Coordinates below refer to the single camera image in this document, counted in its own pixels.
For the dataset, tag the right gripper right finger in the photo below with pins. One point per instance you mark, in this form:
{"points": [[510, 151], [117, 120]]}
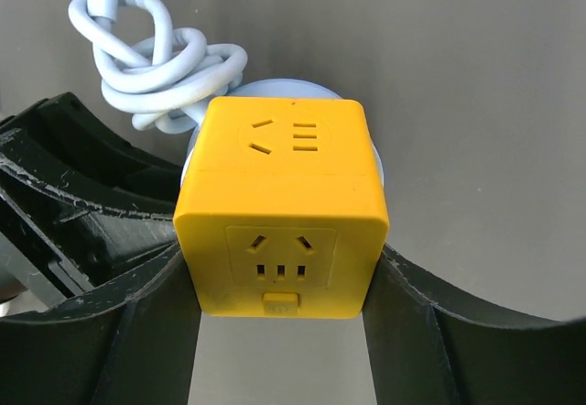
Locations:
{"points": [[430, 342]]}

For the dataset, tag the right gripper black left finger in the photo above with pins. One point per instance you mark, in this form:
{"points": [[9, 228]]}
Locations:
{"points": [[130, 341]]}

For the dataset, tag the yellow cube socket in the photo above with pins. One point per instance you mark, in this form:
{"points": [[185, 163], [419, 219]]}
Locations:
{"points": [[281, 212]]}

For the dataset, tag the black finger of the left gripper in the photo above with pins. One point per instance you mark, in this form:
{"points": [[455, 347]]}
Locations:
{"points": [[79, 204]]}

